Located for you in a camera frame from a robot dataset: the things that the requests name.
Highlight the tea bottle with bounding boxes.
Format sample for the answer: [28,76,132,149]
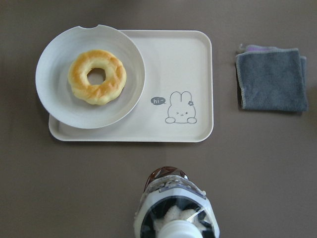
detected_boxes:
[134,167,220,238]

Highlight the cream tray with bunny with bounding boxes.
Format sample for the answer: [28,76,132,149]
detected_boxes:
[49,30,213,142]

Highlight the donut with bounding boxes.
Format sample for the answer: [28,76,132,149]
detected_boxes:
[68,50,127,105]

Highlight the white plate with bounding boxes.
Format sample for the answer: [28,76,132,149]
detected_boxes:
[35,25,145,129]

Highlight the grey folded cloth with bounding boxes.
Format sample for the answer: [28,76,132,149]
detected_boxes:
[236,45,309,113]

